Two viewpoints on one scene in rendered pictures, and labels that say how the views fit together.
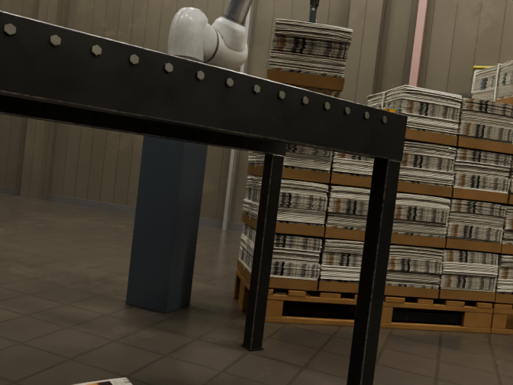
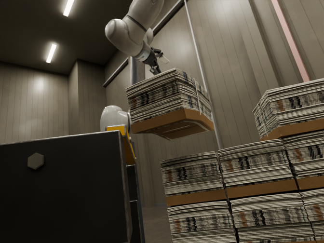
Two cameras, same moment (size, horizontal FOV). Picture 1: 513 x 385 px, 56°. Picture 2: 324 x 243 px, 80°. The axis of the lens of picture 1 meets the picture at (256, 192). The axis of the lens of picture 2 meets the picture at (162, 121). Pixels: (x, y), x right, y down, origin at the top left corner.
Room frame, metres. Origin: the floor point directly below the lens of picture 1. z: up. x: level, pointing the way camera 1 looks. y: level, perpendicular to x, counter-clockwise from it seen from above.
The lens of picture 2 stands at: (1.10, -0.51, 0.74)
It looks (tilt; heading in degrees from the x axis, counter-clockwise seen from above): 16 degrees up; 26
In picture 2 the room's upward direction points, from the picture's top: 9 degrees counter-clockwise
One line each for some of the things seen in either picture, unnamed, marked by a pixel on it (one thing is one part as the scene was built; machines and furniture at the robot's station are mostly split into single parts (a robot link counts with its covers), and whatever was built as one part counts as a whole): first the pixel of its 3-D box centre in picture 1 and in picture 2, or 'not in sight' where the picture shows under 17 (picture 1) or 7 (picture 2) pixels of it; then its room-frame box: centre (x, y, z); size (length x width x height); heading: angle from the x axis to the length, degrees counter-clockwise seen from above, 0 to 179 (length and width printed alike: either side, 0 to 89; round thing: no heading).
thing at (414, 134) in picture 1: (406, 139); (297, 132); (2.33, -0.68, 0.86); 0.38 x 0.29 x 0.04; 14
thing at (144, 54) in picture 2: not in sight; (140, 50); (1.77, -0.13, 1.32); 0.09 x 0.06 x 0.09; 84
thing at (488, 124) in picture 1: (462, 129); not in sight; (2.39, -0.97, 0.95); 0.38 x 0.29 x 0.23; 12
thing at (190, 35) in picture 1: (189, 35); (113, 121); (2.10, 0.36, 1.17); 0.18 x 0.16 x 0.22; 136
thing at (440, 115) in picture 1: (408, 121); (291, 117); (2.33, -0.68, 0.95); 0.38 x 0.29 x 0.23; 14
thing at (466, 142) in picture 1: (461, 147); not in sight; (2.39, -0.97, 0.86); 0.38 x 0.29 x 0.04; 12
